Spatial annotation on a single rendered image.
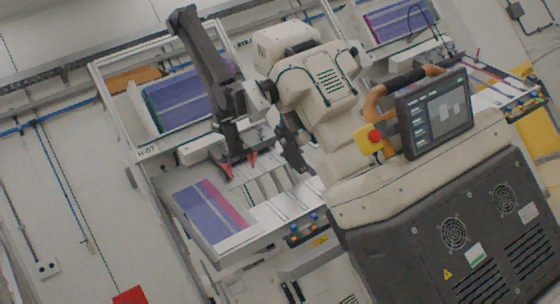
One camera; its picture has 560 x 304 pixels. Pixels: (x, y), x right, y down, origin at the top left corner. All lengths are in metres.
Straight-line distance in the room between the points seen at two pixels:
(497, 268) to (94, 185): 3.30
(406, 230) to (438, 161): 0.22
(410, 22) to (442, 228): 2.38
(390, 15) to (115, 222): 2.45
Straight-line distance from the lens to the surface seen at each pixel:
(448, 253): 1.45
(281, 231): 2.44
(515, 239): 1.61
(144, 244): 4.28
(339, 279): 2.87
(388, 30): 3.57
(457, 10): 5.40
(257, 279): 2.72
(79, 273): 4.25
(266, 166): 2.78
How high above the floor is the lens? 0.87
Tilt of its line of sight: 3 degrees up
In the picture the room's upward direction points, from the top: 27 degrees counter-clockwise
